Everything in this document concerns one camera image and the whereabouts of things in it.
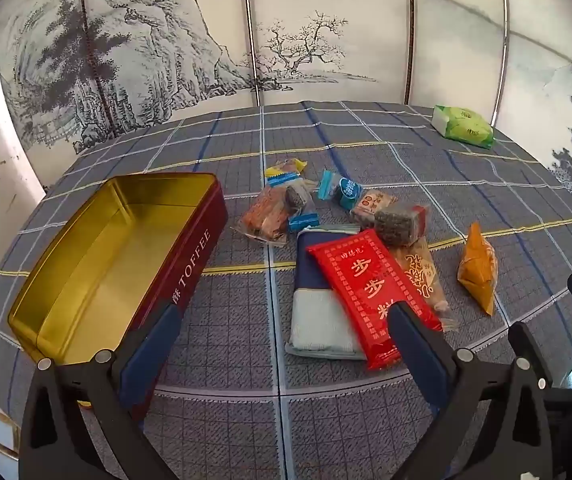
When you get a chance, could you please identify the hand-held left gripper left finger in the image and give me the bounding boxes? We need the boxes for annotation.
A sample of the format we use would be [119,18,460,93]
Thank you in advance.
[24,304,181,480]

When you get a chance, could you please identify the green tissue pack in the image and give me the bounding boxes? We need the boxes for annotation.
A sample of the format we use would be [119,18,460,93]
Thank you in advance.
[432,104,496,150]

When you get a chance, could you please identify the grey plaid blanket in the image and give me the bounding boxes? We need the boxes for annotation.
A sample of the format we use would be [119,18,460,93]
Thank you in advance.
[0,100,572,480]

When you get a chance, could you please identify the pink printed snack packet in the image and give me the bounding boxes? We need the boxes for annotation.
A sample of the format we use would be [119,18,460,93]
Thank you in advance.
[350,188,399,228]

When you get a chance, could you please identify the red and gold tin box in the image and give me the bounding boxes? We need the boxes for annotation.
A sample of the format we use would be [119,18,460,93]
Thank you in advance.
[7,172,229,423]

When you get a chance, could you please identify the clear brown pastry packet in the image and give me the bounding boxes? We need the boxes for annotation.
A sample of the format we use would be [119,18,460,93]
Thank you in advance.
[393,237,459,331]

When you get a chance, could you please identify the red snack packet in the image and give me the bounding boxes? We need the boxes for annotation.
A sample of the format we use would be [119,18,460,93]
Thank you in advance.
[306,228,443,372]

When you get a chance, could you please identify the orange triangular snack packet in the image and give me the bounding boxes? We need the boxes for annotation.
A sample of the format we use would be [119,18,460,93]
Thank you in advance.
[457,221,498,317]

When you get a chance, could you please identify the dark sesame block packet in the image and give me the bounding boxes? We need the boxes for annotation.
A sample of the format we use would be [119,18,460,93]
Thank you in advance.
[374,204,429,247]

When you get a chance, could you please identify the dark candy with blue ends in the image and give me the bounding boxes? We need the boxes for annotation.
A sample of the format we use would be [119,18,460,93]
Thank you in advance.
[271,170,321,233]

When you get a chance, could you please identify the clear orange meat snack packet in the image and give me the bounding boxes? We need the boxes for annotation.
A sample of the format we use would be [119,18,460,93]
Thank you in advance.
[231,186,297,247]

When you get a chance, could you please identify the navy and white snack packet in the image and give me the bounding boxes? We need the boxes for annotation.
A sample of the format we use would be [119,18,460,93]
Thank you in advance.
[285,225,369,362]

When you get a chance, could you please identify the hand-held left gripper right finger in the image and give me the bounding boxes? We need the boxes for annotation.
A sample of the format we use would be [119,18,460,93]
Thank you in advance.
[388,301,552,480]

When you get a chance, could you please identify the landscape painted folding screen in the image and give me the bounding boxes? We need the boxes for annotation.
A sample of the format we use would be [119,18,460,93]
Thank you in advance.
[0,0,572,206]

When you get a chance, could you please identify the yellow candy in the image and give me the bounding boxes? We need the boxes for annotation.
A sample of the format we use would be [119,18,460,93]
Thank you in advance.
[265,158,307,178]

